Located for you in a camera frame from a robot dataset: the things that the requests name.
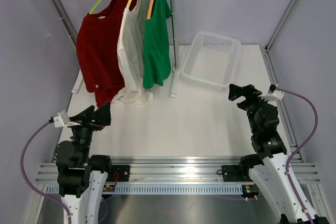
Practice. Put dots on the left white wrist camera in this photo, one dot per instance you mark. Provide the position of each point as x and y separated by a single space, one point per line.
61 119

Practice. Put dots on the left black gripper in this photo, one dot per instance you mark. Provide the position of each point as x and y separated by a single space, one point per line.
101 116

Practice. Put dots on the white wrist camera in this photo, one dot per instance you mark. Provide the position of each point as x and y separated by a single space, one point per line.
273 94
61 119

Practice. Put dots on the red t shirt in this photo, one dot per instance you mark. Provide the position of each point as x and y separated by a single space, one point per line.
96 49

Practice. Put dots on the white t shirt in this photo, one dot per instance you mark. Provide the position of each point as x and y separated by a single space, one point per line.
130 49

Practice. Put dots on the orange hanger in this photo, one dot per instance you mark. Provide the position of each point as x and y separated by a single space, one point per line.
150 9

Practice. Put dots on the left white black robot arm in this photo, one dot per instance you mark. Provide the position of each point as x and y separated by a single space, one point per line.
81 176

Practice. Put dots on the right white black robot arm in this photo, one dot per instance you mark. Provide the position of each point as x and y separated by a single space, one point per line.
270 166

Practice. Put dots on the white plastic basket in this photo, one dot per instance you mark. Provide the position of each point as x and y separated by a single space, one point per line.
211 60

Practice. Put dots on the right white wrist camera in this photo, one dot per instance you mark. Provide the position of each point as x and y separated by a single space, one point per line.
273 94

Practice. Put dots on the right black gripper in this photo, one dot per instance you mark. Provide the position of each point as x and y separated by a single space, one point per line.
252 94

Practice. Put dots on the green t shirt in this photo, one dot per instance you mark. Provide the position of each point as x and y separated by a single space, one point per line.
156 56

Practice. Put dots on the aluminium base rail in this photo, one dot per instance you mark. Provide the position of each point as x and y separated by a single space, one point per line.
159 171

